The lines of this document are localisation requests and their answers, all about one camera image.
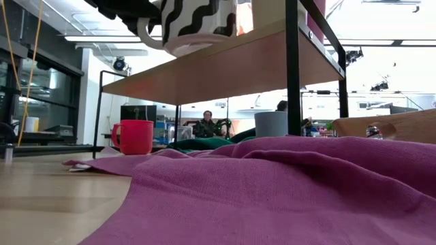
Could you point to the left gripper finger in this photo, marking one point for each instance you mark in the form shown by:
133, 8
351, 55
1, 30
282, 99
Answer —
146, 25

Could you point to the black white wavy mug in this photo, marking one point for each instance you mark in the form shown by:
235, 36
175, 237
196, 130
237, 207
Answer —
190, 37

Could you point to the red mug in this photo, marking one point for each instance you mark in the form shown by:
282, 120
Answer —
136, 136

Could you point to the beige cup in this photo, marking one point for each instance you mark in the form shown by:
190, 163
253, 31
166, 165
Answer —
269, 13

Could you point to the blue cup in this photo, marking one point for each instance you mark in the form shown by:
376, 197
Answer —
270, 124

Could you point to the pink tumbler cup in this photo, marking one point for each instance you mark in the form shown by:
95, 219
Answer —
321, 8

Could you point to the background black robot arm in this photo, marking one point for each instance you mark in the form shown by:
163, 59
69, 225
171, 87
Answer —
225, 126

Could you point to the black monitor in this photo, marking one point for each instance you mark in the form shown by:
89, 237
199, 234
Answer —
131, 114
403, 109

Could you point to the person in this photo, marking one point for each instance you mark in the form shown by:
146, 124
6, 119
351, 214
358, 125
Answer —
282, 106
206, 127

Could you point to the green cloth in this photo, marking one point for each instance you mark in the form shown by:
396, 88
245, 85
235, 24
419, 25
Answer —
204, 143

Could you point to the grey storage box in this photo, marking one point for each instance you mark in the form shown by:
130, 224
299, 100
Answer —
59, 130

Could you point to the white cylindrical container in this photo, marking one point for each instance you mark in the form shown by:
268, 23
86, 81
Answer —
31, 124

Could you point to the purple cloth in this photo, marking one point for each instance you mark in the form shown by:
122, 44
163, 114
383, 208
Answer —
272, 190

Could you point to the green potted plant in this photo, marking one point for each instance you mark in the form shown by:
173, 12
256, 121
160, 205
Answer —
328, 128

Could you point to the black ceiling camera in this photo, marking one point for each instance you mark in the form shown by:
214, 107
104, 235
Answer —
119, 64

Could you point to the wooden shelf black metal frame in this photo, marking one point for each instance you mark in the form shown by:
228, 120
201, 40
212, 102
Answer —
238, 68

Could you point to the black metal rig frame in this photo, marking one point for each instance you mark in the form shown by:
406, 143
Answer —
51, 149

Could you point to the silver standoff post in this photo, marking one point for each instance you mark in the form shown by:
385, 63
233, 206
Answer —
8, 151

